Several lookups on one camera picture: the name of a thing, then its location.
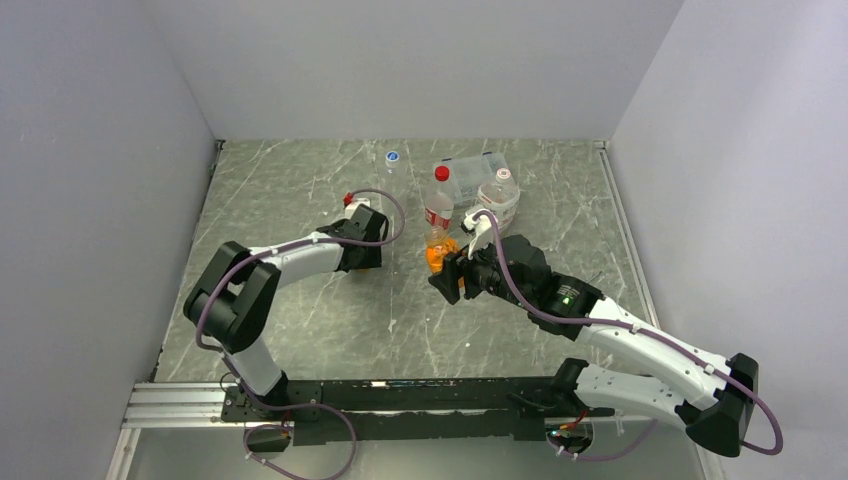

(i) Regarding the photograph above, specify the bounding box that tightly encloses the orange juice bottle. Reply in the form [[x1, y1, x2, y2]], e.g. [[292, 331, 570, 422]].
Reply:
[[425, 225, 460, 274]]

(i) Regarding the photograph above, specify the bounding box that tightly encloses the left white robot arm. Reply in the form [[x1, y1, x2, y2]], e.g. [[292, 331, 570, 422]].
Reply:
[[183, 204, 390, 420]]

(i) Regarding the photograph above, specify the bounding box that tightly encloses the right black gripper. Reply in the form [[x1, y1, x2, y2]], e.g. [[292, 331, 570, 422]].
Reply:
[[430, 230, 532, 310]]

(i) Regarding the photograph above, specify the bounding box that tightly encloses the red bottle cap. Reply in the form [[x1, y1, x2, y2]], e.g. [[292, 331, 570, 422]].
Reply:
[[434, 165, 450, 182]]

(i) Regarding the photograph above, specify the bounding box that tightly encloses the aluminium rail frame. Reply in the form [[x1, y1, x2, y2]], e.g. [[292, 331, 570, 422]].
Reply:
[[106, 382, 264, 479]]

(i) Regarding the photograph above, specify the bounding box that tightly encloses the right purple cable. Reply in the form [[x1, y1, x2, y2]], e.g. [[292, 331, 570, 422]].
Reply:
[[471, 208, 785, 463]]

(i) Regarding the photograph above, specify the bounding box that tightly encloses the small red label bottle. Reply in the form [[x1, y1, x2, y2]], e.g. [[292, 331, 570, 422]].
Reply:
[[424, 172, 455, 231]]

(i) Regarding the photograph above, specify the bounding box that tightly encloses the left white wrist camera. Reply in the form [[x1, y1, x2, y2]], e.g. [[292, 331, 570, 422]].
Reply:
[[343, 193, 370, 219]]

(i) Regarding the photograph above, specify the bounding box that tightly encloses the blue white bottle cap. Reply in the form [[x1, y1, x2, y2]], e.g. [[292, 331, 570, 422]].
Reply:
[[385, 151, 400, 167]]

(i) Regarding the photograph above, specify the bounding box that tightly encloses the white tea bottle cap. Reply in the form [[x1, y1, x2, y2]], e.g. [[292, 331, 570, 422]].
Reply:
[[496, 168, 513, 184]]

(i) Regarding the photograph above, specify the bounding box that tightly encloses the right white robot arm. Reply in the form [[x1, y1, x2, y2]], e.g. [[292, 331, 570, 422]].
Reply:
[[428, 235, 759, 458]]

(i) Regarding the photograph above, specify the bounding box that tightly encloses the clear plastic screw box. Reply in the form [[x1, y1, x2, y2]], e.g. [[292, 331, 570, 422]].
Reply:
[[433, 151, 509, 206]]

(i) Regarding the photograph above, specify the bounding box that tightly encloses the large clear tea bottle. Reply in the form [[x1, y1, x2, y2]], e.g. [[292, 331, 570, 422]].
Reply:
[[477, 173, 521, 233]]

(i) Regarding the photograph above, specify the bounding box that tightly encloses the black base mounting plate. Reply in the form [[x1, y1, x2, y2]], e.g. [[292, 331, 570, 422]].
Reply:
[[221, 377, 613, 446]]

